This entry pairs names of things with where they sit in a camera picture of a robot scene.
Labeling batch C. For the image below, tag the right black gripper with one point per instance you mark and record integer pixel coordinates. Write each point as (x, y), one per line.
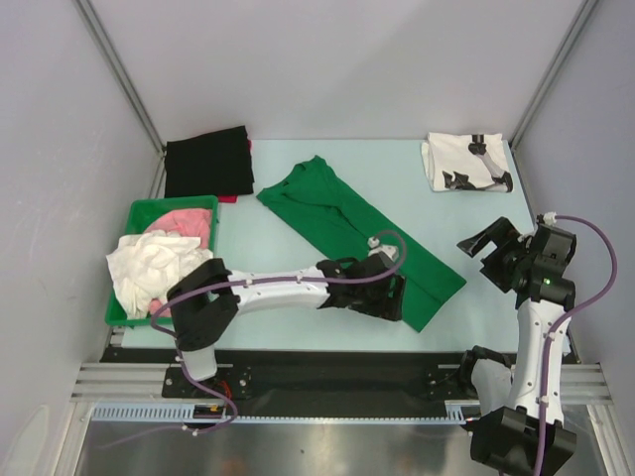
(501, 232)

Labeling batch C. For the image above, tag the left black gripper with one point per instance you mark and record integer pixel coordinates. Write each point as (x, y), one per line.
(387, 306)

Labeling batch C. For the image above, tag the green t shirt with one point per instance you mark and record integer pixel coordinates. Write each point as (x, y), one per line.
(338, 222)

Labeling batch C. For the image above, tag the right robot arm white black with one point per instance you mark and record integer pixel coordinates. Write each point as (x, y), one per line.
(520, 430)

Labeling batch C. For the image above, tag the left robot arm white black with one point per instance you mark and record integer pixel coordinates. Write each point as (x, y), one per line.
(204, 303)

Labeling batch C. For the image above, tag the folded white printed t shirt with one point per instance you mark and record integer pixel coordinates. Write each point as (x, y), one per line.
(475, 162)

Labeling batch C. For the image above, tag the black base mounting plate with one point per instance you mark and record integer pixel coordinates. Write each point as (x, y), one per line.
(354, 381)

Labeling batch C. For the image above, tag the pink crumpled t shirt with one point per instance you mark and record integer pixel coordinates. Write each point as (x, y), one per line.
(188, 222)

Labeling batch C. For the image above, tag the folded black t shirt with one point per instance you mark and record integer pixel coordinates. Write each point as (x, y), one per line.
(217, 163)

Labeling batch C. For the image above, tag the white crumpled t shirt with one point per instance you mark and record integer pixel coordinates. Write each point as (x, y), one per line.
(144, 267)

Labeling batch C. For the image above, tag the green plastic bin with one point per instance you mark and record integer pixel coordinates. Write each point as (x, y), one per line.
(141, 214)

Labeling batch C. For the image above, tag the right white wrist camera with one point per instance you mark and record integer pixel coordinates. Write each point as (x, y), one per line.
(547, 219)

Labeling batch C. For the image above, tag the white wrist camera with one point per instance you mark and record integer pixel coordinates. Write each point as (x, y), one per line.
(547, 219)
(377, 247)

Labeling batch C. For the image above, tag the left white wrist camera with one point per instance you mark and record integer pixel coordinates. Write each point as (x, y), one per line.
(377, 247)

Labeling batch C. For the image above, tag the right aluminium frame post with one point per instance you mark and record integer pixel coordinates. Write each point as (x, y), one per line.
(580, 21)

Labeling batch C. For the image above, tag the aluminium frame post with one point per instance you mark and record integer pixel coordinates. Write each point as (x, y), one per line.
(113, 60)
(580, 21)

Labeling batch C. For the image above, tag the light blue cable duct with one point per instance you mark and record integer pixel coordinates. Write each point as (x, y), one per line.
(448, 412)

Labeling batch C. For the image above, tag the left aluminium frame post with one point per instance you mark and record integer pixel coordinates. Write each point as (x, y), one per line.
(113, 60)

